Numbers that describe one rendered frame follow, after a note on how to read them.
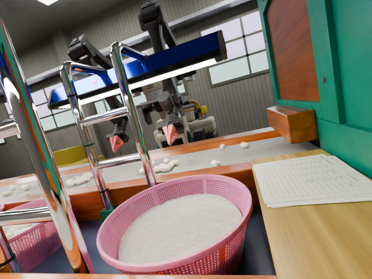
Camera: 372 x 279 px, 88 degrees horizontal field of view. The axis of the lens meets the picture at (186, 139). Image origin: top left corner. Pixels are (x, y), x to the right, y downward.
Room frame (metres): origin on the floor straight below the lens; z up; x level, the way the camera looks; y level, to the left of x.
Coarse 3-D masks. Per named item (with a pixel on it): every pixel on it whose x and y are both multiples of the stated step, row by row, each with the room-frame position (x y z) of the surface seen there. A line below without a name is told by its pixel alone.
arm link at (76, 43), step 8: (72, 40) 1.06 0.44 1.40; (80, 40) 1.00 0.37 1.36; (88, 40) 1.06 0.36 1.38; (72, 48) 0.99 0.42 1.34; (80, 48) 0.98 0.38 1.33; (72, 56) 1.00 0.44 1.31; (80, 56) 1.01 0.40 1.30; (96, 56) 1.13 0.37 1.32; (104, 56) 1.19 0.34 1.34; (104, 64) 1.19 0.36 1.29
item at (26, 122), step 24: (0, 24) 0.23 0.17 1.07; (0, 48) 0.23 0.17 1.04; (0, 72) 0.23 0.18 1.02; (24, 96) 0.23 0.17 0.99; (24, 120) 0.23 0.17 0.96; (24, 144) 0.23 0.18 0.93; (48, 144) 0.24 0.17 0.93; (48, 168) 0.23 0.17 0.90; (48, 192) 0.23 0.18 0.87; (0, 216) 0.26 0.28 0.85; (24, 216) 0.24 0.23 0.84; (48, 216) 0.23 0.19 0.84; (72, 216) 0.24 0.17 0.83; (0, 240) 0.28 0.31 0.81; (72, 240) 0.23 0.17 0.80; (0, 264) 0.27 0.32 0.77; (72, 264) 0.23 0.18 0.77
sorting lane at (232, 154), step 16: (256, 144) 0.69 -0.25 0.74; (272, 144) 0.64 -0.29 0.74; (288, 144) 0.60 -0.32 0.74; (160, 160) 0.83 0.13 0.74; (192, 160) 0.70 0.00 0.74; (208, 160) 0.65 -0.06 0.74; (224, 160) 0.60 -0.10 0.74; (240, 160) 0.56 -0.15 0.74; (64, 176) 1.02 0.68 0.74; (80, 176) 0.91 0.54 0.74; (112, 176) 0.76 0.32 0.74; (128, 176) 0.70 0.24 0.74; (144, 176) 0.65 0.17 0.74; (0, 192) 1.02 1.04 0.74; (16, 192) 0.91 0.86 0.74; (32, 192) 0.83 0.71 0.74
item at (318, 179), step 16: (288, 160) 0.37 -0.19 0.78; (304, 160) 0.35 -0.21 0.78; (320, 160) 0.34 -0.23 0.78; (336, 160) 0.32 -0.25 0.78; (256, 176) 0.34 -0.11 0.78; (272, 176) 0.32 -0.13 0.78; (288, 176) 0.30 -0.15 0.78; (304, 176) 0.29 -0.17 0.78; (320, 176) 0.28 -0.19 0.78; (336, 176) 0.27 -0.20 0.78; (352, 176) 0.26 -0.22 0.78; (272, 192) 0.27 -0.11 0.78; (288, 192) 0.26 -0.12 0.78; (304, 192) 0.25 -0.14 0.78; (320, 192) 0.24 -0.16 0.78; (336, 192) 0.23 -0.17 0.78; (352, 192) 0.22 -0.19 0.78; (368, 192) 0.21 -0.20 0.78; (272, 208) 0.23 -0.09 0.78
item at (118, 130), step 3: (120, 126) 1.05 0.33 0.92; (117, 129) 1.03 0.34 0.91; (120, 129) 1.03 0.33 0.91; (123, 129) 1.05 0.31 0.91; (114, 132) 1.02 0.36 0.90; (117, 132) 1.00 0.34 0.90; (120, 132) 1.00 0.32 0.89; (123, 132) 1.00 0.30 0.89; (120, 135) 1.02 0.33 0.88; (123, 135) 1.02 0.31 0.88; (126, 135) 1.02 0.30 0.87
